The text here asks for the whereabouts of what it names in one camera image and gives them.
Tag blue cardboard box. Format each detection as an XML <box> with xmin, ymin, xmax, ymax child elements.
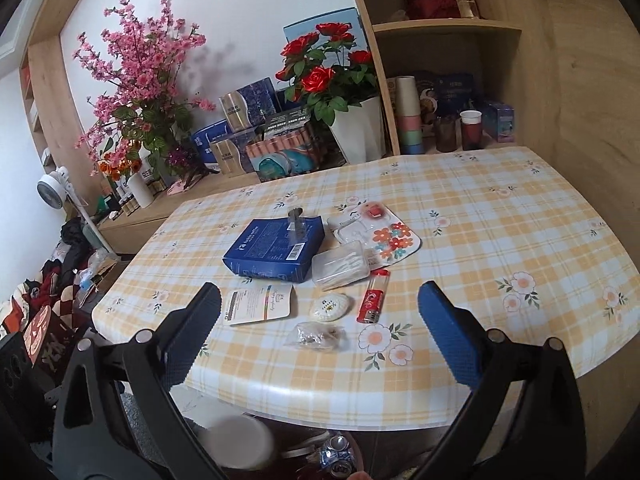
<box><xmin>222</xmin><ymin>217</ymin><xmax>326</xmax><ymax>283</ymax></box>

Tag small clear plastic bag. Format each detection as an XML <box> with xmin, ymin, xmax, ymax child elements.
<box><xmin>284</xmin><ymin>322</ymin><xmax>347</xmax><ymax>351</ymax></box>

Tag stack of pastel cups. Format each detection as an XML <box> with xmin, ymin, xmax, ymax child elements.
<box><xmin>395</xmin><ymin>76</ymin><xmax>425</xmax><ymax>156</ymax></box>

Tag crushed metal drink can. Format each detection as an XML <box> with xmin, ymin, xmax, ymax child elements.
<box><xmin>320</xmin><ymin>435</ymin><xmax>357</xmax><ymax>478</ymax></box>

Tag small grey metal clip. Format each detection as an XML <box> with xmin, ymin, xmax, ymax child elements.
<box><xmin>286</xmin><ymin>206</ymin><xmax>307</xmax><ymax>236</ymax></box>

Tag black mini tripod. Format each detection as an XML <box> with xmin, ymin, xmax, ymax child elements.
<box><xmin>175</xmin><ymin>167</ymin><xmax>221</xmax><ymax>191</ymax></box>

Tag purple flower bunch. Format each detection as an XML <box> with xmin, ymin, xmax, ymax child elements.
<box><xmin>167</xmin><ymin>146</ymin><xmax>193</xmax><ymax>171</ymax></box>

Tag gold navy gift box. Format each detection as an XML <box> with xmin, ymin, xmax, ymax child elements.
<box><xmin>218</xmin><ymin>78</ymin><xmax>281</xmax><ymax>128</ymax></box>
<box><xmin>210</xmin><ymin>127</ymin><xmax>261</xmax><ymax>176</ymax></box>

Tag white vase with orange flowers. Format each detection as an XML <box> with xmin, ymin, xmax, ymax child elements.
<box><xmin>97</xmin><ymin>152</ymin><xmax>155</xmax><ymax>209</ymax></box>

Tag red lighter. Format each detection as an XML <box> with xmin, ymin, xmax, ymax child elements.
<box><xmin>356</xmin><ymin>268</ymin><xmax>390</xmax><ymax>324</ymax></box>

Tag red printed round cushion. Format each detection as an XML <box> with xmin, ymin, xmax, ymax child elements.
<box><xmin>22</xmin><ymin>305</ymin><xmax>58</xmax><ymax>366</ymax></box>

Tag blue white tissue pack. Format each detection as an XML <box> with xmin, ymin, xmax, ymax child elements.
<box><xmin>191</xmin><ymin>121</ymin><xmax>236</xmax><ymax>171</ymax></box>

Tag low wooden cabinet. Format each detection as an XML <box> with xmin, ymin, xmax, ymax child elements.
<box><xmin>97</xmin><ymin>170</ymin><xmax>261</xmax><ymax>256</ymax></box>

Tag white paper card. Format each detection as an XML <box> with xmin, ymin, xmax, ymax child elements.
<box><xmin>221</xmin><ymin>284</ymin><xmax>293</xmax><ymax>327</ymax></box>

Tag teal printed pastel pack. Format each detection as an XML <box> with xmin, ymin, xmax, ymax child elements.
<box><xmin>246</xmin><ymin>127</ymin><xmax>321</xmax><ymax>183</ymax></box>

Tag white round object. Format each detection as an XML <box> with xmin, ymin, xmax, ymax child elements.
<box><xmin>200</xmin><ymin>415</ymin><xmax>276</xmax><ymax>471</ymax></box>

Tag pile of clothes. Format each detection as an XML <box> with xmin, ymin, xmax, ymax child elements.
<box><xmin>0</xmin><ymin>220</ymin><xmax>121</xmax><ymax>361</ymax></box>

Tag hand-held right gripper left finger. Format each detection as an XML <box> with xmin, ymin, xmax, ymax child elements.
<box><xmin>52</xmin><ymin>282</ymin><xmax>223</xmax><ymax>480</ymax></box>

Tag round white soap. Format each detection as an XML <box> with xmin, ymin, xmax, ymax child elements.
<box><xmin>309</xmin><ymin>294</ymin><xmax>353</xmax><ymax>322</ymax></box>

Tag navy printed box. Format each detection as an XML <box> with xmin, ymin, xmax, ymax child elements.
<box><xmin>417</xmin><ymin>72</ymin><xmax>478</xmax><ymax>126</ymax></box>

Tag dark tumbler with white cup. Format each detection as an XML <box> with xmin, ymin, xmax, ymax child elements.
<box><xmin>460</xmin><ymin>109</ymin><xmax>483</xmax><ymax>151</ymax></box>

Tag black labelled box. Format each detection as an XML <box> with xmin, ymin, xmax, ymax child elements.
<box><xmin>263</xmin><ymin>108</ymin><xmax>313</xmax><ymax>136</ymax></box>

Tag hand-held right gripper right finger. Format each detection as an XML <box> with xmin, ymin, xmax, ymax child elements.
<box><xmin>417</xmin><ymin>281</ymin><xmax>586</xmax><ymax>480</ymax></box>

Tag dark brown glass tumbler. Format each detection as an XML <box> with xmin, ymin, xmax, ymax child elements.
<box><xmin>434</xmin><ymin>115</ymin><xmax>460</xmax><ymax>153</ymax></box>

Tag small blue printed box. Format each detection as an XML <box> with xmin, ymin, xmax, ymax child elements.
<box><xmin>482</xmin><ymin>101</ymin><xmax>516</xmax><ymax>142</ymax></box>

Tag large light blue box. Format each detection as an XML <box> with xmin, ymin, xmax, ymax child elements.
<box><xmin>283</xmin><ymin>7</ymin><xmax>361</xmax><ymax>56</ymax></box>

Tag wooden shelf unit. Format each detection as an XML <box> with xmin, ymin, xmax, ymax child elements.
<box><xmin>340</xmin><ymin>0</ymin><xmax>551</xmax><ymax>156</ymax></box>

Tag pink blossom arrangement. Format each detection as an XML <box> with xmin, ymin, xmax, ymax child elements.
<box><xmin>72</xmin><ymin>0</ymin><xmax>216</xmax><ymax>171</ymax></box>

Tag clear floral plastic package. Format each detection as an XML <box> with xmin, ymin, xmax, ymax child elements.
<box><xmin>327</xmin><ymin>200</ymin><xmax>423</xmax><ymax>266</ymax></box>

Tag clear cotton swab box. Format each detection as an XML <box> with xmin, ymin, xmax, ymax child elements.
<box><xmin>311</xmin><ymin>240</ymin><xmax>372</xmax><ymax>292</ymax></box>

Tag red roses in white pot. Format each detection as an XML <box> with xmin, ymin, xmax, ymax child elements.
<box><xmin>275</xmin><ymin>22</ymin><xmax>386</xmax><ymax>165</ymax></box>

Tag white desk fan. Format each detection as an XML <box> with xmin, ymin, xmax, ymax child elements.
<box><xmin>36</xmin><ymin>167</ymin><xmax>121</xmax><ymax>261</ymax></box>

